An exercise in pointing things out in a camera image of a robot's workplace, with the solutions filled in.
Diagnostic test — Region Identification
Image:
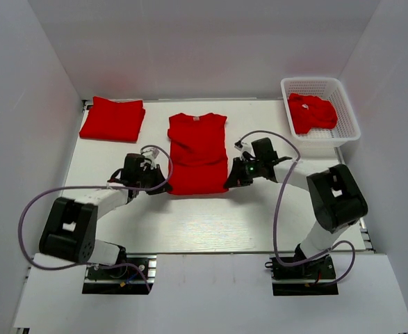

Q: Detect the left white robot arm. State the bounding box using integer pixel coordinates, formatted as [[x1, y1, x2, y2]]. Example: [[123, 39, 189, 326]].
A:
[[39, 147, 172, 278]]

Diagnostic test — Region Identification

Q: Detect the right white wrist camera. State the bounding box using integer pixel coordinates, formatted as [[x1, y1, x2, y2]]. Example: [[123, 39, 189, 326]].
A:
[[234, 140, 252, 160]]

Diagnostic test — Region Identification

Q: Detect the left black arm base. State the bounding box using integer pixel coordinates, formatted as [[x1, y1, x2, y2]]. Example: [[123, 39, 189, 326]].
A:
[[82, 255, 156, 296]]

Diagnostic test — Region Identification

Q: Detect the white plastic basket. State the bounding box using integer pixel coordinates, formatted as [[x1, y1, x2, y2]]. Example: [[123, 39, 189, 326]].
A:
[[281, 77, 361, 148]]

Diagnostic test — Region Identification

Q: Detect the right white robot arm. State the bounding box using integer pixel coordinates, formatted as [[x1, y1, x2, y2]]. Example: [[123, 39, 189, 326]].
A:
[[224, 138, 368, 278]]

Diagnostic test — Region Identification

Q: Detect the red t shirt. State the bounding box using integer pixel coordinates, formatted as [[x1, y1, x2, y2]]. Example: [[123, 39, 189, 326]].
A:
[[288, 93, 338, 134], [79, 96, 145, 143], [168, 113, 228, 196]]

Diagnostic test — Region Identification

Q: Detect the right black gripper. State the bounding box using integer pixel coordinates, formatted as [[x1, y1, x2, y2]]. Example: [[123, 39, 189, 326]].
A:
[[225, 157, 264, 189]]

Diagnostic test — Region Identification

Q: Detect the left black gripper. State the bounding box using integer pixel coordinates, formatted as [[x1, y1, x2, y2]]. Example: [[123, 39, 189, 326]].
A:
[[136, 164, 173, 196]]

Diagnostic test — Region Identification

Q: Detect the folded red t shirt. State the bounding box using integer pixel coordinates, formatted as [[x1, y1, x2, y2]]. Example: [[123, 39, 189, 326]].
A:
[[79, 96, 145, 143]]

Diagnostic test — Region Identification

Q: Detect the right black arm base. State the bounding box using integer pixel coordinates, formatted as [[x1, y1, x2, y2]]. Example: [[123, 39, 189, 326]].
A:
[[265, 255, 338, 296]]

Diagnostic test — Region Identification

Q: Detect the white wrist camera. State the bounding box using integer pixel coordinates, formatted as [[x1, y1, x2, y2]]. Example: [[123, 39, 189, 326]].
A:
[[140, 146, 160, 165], [234, 140, 252, 160]]

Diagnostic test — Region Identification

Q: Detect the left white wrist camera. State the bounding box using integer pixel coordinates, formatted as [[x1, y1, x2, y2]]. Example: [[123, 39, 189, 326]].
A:
[[140, 146, 160, 165]]

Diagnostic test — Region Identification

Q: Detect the red t shirt in basket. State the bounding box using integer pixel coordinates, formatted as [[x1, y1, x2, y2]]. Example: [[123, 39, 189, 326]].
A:
[[288, 93, 338, 134]]

